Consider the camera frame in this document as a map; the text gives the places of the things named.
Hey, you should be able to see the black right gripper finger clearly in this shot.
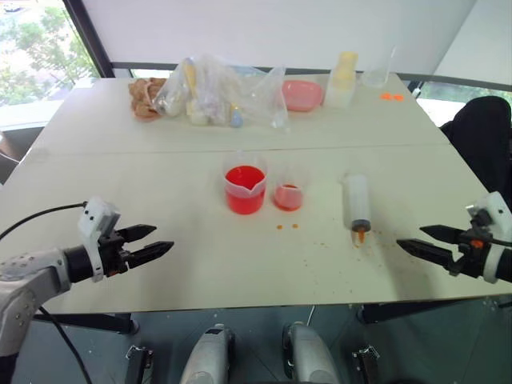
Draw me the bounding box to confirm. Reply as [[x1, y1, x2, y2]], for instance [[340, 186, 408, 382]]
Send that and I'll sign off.
[[395, 238, 458, 270], [418, 224, 466, 246]]

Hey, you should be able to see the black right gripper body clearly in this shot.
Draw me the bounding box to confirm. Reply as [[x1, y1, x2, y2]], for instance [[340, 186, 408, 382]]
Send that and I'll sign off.
[[447, 208, 495, 279]]

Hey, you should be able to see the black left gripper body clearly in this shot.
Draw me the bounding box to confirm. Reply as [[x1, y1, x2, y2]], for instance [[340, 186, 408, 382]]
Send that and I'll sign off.
[[97, 229, 132, 278]]

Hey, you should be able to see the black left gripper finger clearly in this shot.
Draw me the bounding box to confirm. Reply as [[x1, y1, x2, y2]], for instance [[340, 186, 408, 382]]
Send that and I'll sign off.
[[118, 224, 158, 243], [126, 240, 175, 268]]

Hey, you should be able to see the large clear plastic syringe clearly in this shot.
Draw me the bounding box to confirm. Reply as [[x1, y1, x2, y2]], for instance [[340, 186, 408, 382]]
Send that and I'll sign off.
[[342, 172, 374, 246]]

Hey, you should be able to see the beaker with red liquid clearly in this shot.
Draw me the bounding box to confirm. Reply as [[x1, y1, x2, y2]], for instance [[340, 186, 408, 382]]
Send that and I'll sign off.
[[221, 149, 269, 216]]

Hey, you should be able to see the small clear cup red liquid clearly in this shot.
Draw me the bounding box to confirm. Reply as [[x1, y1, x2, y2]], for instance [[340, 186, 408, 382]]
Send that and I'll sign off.
[[272, 158, 313, 211]]

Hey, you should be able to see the empty clear measuring cup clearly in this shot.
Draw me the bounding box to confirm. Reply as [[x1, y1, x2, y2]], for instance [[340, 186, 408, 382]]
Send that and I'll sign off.
[[361, 45, 398, 90]]

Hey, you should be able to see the black office chair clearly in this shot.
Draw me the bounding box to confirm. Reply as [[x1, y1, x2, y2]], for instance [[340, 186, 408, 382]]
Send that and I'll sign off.
[[438, 95, 512, 198]]

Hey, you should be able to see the silver robot left leg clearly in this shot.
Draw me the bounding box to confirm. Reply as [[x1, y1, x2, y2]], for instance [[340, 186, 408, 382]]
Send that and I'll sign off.
[[178, 322, 236, 384]]

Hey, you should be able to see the silver robot leg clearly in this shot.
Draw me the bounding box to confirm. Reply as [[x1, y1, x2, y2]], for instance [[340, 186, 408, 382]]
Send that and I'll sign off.
[[178, 322, 236, 384], [281, 321, 342, 384]]

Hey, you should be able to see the brown plush toy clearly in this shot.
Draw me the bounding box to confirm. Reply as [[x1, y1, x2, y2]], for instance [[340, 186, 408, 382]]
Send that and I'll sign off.
[[127, 77, 169, 122]]

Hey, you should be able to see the small blue white bottle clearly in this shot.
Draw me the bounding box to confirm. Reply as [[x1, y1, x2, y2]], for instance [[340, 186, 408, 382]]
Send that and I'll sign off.
[[229, 104, 245, 130]]

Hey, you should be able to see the silver robot right leg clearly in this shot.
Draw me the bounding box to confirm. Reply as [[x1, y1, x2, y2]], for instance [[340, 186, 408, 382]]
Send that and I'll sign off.
[[281, 321, 342, 384]]

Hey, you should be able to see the yellow bottle in bag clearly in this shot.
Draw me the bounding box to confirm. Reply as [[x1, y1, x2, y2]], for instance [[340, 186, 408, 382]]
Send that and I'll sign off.
[[182, 58, 200, 101]]

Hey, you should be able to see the large clear plastic bag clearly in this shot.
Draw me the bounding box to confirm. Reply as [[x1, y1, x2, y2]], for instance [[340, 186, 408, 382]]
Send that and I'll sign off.
[[153, 54, 259, 130]]

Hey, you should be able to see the yellow capped baby bottle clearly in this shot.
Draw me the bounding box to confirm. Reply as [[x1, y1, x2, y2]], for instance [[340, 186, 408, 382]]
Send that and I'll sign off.
[[324, 50, 358, 110]]

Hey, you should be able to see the small clear plastic bag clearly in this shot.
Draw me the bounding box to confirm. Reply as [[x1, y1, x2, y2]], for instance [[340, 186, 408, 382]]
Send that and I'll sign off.
[[255, 65, 292, 134]]

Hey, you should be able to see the pink plastic bowl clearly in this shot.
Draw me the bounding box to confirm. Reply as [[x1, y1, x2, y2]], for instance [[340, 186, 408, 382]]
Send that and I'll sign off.
[[281, 79, 325, 113]]

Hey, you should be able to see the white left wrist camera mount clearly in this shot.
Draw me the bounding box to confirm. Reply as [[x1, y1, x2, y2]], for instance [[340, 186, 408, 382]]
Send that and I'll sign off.
[[77, 196, 122, 283]]

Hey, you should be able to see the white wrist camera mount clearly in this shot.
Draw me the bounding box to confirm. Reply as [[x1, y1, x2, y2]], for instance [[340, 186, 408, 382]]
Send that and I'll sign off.
[[465, 190, 512, 284], [77, 196, 122, 283]]

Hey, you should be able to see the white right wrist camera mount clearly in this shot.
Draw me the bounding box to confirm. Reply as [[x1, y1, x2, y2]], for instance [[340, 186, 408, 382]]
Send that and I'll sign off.
[[465, 190, 512, 284]]

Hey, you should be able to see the black table frame beam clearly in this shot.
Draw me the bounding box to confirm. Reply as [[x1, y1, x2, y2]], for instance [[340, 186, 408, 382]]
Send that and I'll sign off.
[[33, 313, 140, 336], [357, 294, 512, 326]]

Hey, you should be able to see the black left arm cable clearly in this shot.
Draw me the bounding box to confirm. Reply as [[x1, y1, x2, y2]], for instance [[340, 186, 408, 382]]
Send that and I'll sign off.
[[0, 202, 88, 242]]

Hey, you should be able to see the black metal table bracket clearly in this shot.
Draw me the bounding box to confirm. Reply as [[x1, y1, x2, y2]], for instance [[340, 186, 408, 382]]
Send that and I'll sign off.
[[350, 346, 381, 384], [124, 345, 154, 384]]

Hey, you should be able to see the black window frame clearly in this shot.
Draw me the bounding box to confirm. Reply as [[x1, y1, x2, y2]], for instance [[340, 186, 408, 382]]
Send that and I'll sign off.
[[62, 0, 116, 79]]

